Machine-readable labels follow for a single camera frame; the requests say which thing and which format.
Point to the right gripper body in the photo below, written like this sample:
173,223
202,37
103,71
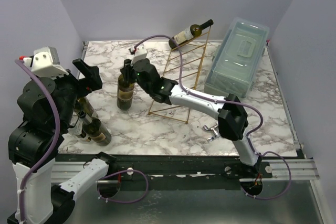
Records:
128,71

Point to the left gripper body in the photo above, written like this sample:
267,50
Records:
73,87

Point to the wine bottle brown label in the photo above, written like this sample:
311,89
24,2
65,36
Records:
124,93

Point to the wine bottle white label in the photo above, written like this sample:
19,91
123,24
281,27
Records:
189,33

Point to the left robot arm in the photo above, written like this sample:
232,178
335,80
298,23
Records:
48,104

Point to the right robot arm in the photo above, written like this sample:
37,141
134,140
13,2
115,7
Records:
229,112

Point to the rear dark wine bottle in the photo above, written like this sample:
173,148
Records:
83,104

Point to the dark wine bottle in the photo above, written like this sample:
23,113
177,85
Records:
83,104
95,129

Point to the clear glass bottle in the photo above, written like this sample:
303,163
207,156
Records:
76,130

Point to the front dark wine bottle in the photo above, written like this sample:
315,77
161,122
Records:
95,129

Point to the translucent green plastic toolbox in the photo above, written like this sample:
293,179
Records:
236,60

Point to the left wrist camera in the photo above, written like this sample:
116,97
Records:
45,63

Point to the gold wire wine rack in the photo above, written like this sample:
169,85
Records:
185,68

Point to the aluminium frame rail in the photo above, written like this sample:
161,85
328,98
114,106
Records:
296,169

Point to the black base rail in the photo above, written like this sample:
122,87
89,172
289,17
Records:
167,172

